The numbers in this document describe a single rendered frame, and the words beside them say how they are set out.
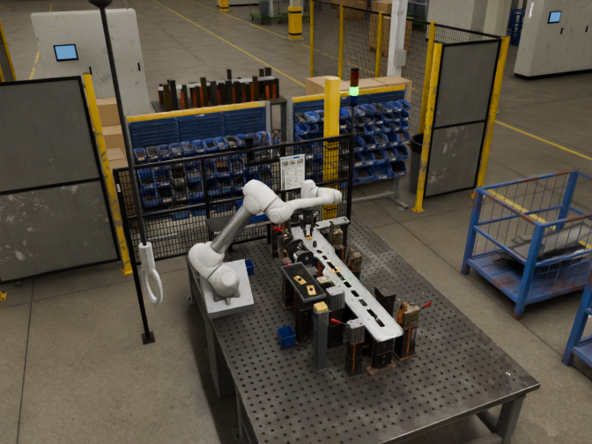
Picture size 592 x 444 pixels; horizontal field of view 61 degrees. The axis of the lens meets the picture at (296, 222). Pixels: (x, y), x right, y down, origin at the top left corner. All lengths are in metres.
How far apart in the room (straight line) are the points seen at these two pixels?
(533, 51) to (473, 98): 7.55
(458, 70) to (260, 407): 4.39
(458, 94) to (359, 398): 4.10
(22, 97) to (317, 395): 3.34
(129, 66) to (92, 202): 4.88
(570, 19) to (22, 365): 13.16
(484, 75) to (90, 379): 5.09
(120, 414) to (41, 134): 2.41
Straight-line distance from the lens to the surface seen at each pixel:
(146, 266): 0.76
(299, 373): 3.09
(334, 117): 4.14
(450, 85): 6.08
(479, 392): 3.15
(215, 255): 3.26
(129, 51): 9.59
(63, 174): 4.98
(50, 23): 9.51
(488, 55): 6.34
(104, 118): 7.58
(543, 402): 4.25
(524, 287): 4.72
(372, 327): 2.95
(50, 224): 5.18
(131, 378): 4.25
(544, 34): 13.92
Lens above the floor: 2.89
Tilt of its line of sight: 29 degrees down
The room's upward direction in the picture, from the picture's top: 1 degrees counter-clockwise
